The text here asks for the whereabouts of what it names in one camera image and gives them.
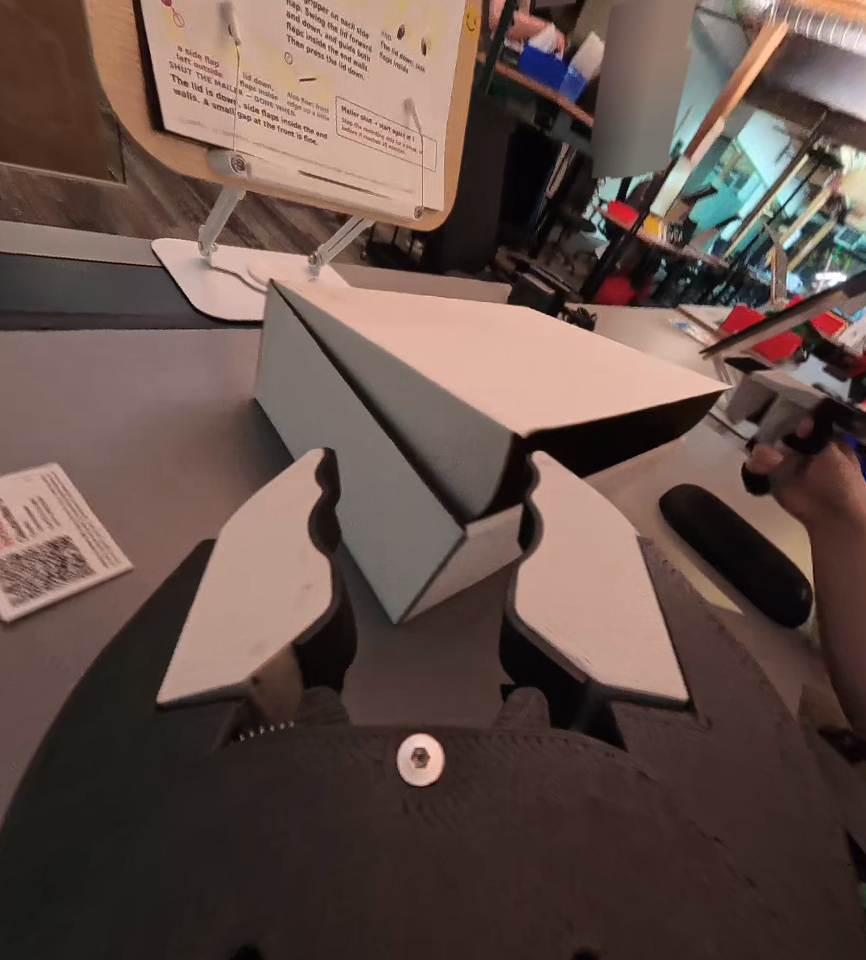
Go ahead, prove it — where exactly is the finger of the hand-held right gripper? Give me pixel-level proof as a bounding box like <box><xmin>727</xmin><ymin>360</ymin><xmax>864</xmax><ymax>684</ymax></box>
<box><xmin>697</xmin><ymin>256</ymin><xmax>866</xmax><ymax>361</ymax></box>

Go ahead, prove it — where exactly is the black power adapter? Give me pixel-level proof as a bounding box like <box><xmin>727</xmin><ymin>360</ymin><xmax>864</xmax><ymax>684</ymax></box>
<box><xmin>506</xmin><ymin>268</ymin><xmax>576</xmax><ymax>316</ymax></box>

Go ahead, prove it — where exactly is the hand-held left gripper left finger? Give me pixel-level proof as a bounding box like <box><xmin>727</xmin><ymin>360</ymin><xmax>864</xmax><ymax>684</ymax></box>
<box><xmin>155</xmin><ymin>447</ymin><xmax>360</xmax><ymax>735</ymax></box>

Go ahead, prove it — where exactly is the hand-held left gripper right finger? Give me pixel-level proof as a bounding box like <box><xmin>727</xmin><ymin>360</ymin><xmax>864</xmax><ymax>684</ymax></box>
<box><xmin>497</xmin><ymin>450</ymin><xmax>692</xmax><ymax>735</ymax></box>

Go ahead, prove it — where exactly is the white printed label sticker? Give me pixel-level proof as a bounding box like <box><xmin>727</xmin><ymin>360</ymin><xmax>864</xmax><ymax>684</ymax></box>
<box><xmin>0</xmin><ymin>462</ymin><xmax>134</xmax><ymax>624</ymax></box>

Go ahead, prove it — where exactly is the person's right hand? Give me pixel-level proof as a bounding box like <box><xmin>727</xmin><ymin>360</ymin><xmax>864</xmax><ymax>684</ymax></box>
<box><xmin>740</xmin><ymin>420</ymin><xmax>866</xmax><ymax>543</ymax></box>

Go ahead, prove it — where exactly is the white cardboard mailer box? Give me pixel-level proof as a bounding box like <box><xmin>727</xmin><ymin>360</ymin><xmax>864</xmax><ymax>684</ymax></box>
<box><xmin>253</xmin><ymin>279</ymin><xmax>730</xmax><ymax>625</ymax></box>

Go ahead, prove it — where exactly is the black oval case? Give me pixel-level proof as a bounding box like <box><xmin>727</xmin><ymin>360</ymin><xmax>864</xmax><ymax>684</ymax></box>
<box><xmin>658</xmin><ymin>483</ymin><xmax>815</xmax><ymax>630</ymax></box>

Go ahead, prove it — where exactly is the red box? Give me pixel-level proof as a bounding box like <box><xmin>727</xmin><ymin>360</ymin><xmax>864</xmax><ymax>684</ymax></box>
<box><xmin>721</xmin><ymin>303</ymin><xmax>846</xmax><ymax>361</ymax></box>

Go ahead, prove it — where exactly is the blue storage bin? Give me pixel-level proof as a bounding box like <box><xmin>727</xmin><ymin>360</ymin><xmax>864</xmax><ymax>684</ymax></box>
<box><xmin>519</xmin><ymin>39</ymin><xmax>590</xmax><ymax>102</ymax></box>

